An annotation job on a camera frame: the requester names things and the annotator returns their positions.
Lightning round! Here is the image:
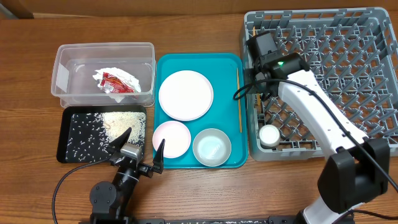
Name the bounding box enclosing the clear plastic bin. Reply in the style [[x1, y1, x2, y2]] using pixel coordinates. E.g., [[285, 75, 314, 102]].
[[51, 42, 156, 108]]

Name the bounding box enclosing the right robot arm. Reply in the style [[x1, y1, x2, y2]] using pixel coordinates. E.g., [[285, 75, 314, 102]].
[[242, 32, 397, 223]]

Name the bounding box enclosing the large white plate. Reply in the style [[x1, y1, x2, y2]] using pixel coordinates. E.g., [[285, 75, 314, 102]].
[[159, 70, 214, 121]]

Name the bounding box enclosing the teal serving tray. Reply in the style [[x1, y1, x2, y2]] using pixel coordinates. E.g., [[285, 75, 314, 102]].
[[154, 53, 248, 168]]

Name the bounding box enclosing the grey bowl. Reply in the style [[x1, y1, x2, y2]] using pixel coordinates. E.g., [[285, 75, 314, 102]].
[[192, 128, 232, 167]]

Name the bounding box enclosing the red snack wrapper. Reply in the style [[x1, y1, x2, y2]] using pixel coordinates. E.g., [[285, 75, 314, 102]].
[[99, 72, 136, 93]]

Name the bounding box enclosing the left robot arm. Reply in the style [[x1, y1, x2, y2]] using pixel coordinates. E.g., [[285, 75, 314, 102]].
[[90, 128, 165, 223]]

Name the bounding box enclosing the white cup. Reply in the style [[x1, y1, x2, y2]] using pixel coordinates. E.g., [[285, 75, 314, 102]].
[[259, 124, 280, 149]]

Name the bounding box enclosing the small pink plate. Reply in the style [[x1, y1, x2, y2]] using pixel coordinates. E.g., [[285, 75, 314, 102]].
[[152, 121, 191, 159]]

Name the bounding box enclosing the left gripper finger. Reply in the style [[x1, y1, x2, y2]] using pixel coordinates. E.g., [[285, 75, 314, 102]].
[[108, 128, 132, 149], [153, 139, 165, 174]]

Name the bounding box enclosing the grey dishwasher rack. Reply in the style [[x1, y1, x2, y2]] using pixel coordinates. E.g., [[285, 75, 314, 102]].
[[240, 7, 397, 161]]

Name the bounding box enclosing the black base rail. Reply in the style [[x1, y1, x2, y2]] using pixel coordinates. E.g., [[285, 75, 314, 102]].
[[77, 215, 302, 224]]

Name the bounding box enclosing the white napkin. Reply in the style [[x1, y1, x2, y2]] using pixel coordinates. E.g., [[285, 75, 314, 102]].
[[93, 67, 141, 103]]

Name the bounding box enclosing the black tray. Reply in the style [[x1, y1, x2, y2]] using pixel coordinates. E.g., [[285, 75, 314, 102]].
[[57, 105, 147, 163]]

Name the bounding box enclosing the wooden chopstick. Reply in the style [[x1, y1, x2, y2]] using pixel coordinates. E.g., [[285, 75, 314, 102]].
[[252, 26, 261, 110], [236, 68, 243, 133]]

